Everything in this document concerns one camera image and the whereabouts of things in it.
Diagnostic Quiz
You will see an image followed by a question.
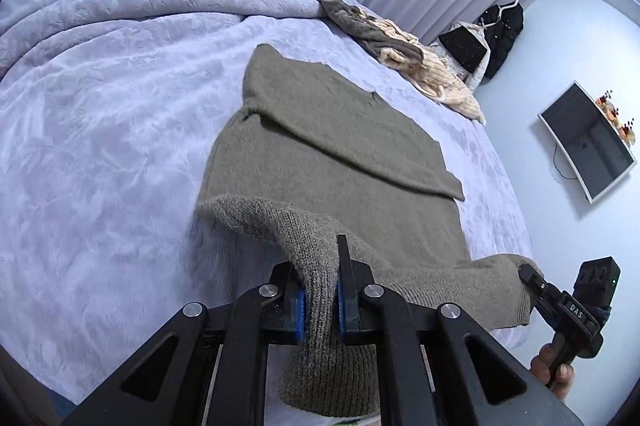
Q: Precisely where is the wall television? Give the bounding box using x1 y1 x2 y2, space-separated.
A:
537 80 637 205

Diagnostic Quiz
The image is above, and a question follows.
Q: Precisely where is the grey-brown crumpled garment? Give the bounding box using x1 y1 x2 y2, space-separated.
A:
319 0 426 59

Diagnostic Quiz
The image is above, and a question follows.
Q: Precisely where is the person's right hand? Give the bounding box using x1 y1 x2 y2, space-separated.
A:
530 345 576 402

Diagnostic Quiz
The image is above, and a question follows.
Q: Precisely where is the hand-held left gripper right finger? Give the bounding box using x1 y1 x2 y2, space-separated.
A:
334 235 586 426

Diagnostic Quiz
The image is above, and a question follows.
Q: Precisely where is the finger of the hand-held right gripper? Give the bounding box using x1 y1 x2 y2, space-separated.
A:
518 264 563 322

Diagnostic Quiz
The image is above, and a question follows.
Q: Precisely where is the black television cable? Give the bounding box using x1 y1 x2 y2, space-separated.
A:
552 143 581 181

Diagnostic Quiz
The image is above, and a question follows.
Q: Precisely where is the olive knit sweater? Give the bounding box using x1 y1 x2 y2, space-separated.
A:
197 43 546 419

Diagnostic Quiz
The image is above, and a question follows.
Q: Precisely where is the white cushion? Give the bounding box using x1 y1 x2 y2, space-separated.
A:
465 50 493 89

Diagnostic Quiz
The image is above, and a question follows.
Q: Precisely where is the orange flower decoration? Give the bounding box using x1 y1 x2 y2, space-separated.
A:
596 90 636 141

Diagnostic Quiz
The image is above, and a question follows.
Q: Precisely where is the cream striped garment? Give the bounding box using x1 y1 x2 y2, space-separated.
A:
375 20 487 125

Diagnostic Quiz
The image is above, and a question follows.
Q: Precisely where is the lavender plush blanket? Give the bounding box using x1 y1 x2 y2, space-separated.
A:
0 0 533 407

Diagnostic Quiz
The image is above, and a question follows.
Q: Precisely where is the black hanging coat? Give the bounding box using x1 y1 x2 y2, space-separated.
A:
481 3 524 79

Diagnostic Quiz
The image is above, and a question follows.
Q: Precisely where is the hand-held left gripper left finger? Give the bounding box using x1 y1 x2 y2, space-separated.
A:
60 262 307 426

